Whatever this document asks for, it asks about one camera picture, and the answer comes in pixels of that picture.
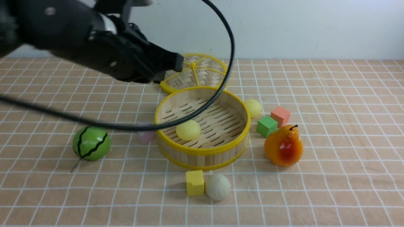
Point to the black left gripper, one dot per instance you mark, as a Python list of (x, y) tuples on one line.
[(120, 50)]

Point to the small yellow bun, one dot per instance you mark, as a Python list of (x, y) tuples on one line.
[(253, 107)]

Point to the white bun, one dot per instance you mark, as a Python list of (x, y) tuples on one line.
[(217, 187)]

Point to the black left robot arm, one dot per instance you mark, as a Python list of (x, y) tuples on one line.
[(51, 24)]

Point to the yellow woven steamer lid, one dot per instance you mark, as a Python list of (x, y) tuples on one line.
[(198, 70)]

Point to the yellow bamboo steamer tray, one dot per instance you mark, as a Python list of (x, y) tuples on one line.
[(224, 129)]

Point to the purple cube block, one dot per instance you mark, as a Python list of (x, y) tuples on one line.
[(144, 137)]

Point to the green toy watermelon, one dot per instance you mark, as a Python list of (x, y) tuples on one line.
[(90, 144)]

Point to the green cube block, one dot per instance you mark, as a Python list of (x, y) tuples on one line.
[(266, 126)]

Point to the salmon cube block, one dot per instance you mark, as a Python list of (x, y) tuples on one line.
[(280, 115)]

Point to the yellow cube block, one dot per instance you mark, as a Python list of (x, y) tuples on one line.
[(195, 183)]

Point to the orange toy pear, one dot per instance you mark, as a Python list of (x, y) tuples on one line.
[(284, 147)]

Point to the checkered orange tablecloth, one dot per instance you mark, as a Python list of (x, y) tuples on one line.
[(350, 117)]

